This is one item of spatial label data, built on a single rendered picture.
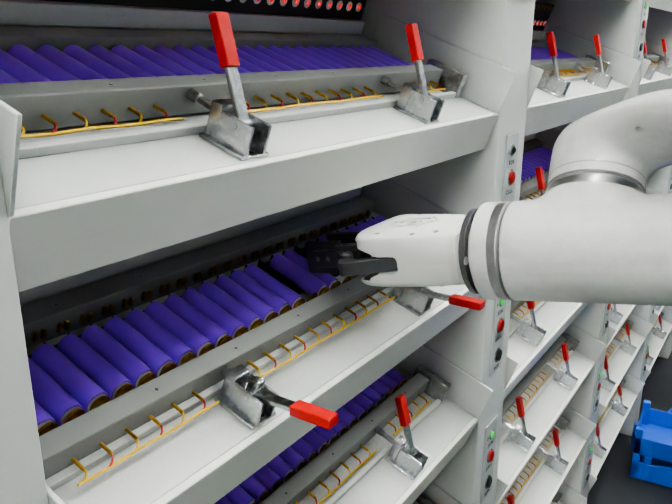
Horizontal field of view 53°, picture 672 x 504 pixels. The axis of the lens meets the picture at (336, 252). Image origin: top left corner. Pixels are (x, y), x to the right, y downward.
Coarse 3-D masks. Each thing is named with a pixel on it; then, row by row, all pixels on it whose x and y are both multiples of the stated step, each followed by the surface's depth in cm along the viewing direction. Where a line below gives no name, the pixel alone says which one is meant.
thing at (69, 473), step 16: (368, 304) 70; (336, 320) 65; (304, 336) 61; (272, 352) 58; (288, 352) 59; (192, 400) 50; (160, 416) 48; (176, 416) 49; (144, 432) 46; (112, 448) 44; (96, 464) 43; (48, 480) 41; (64, 480) 41
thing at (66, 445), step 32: (352, 288) 67; (384, 288) 73; (288, 320) 59; (320, 320) 63; (224, 352) 53; (256, 352) 55; (160, 384) 48; (192, 384) 50; (96, 416) 44; (128, 416) 45; (192, 416) 48; (64, 448) 41; (96, 448) 44
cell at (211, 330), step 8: (176, 296) 58; (168, 304) 58; (176, 304) 58; (184, 304) 58; (176, 312) 57; (184, 312) 57; (192, 312) 57; (200, 312) 57; (184, 320) 57; (192, 320) 57; (200, 320) 57; (208, 320) 57; (200, 328) 56; (208, 328) 56; (216, 328) 56; (208, 336) 56; (216, 336) 56; (216, 344) 56
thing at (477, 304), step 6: (420, 288) 71; (426, 294) 71; (432, 294) 71; (438, 294) 71; (444, 294) 71; (456, 294) 70; (444, 300) 70; (450, 300) 70; (456, 300) 69; (462, 300) 69; (468, 300) 69; (474, 300) 69; (480, 300) 69; (462, 306) 69; (468, 306) 69; (474, 306) 68; (480, 306) 68
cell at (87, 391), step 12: (36, 348) 48; (48, 348) 48; (36, 360) 48; (48, 360) 48; (60, 360) 48; (48, 372) 47; (60, 372) 47; (72, 372) 47; (60, 384) 47; (72, 384) 46; (84, 384) 46; (96, 384) 47; (72, 396) 46; (84, 396) 46; (96, 396) 46; (84, 408) 46
